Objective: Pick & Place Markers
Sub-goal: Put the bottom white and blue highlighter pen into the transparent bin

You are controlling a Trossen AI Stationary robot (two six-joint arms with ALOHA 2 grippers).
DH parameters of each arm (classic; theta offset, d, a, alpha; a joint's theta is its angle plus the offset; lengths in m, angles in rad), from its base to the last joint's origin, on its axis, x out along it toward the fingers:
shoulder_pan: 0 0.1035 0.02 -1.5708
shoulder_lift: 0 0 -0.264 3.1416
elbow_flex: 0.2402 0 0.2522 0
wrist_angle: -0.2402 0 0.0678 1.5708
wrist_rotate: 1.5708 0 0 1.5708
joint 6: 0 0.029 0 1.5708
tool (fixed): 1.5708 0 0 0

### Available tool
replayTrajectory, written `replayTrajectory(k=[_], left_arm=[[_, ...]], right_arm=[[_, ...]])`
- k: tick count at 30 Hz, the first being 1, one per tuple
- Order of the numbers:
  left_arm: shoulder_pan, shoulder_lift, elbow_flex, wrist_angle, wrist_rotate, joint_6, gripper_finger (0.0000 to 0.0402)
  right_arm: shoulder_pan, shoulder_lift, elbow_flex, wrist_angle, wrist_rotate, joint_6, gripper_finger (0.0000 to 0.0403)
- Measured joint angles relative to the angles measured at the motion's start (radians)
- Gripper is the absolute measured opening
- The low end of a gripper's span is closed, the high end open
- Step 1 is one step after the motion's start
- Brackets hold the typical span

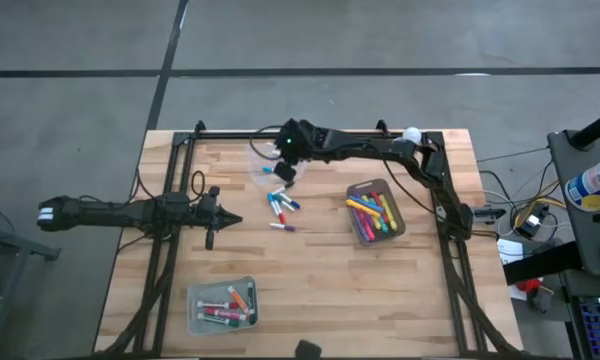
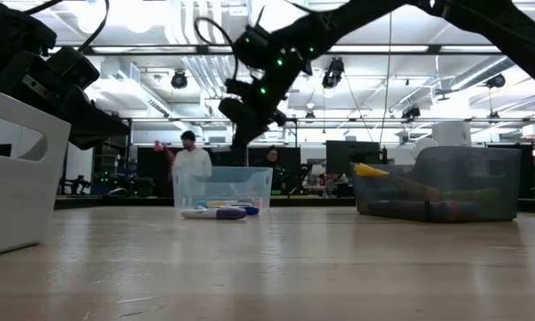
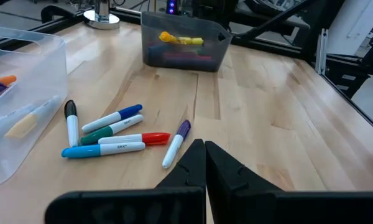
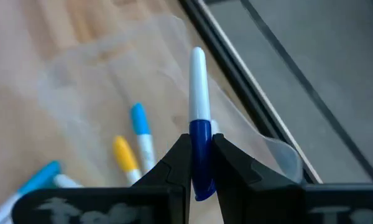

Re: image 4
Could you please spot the clear plastic bin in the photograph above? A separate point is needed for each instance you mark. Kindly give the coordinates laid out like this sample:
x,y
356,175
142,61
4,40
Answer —
x,y
96,77

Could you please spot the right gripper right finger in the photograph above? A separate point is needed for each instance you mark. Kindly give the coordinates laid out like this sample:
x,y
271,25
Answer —
x,y
251,193

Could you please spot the small white marker dark-blue cap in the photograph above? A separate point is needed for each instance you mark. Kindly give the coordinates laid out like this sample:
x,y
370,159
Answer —
x,y
200,93

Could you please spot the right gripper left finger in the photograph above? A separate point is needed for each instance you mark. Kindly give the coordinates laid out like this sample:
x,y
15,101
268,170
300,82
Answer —
x,y
178,174

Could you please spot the small white marker light-blue cap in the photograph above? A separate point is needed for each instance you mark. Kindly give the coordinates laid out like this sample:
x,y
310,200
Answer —
x,y
40,179
141,124

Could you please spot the small white marker yellow cap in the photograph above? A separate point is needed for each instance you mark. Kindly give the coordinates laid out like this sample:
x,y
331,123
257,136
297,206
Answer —
x,y
124,155

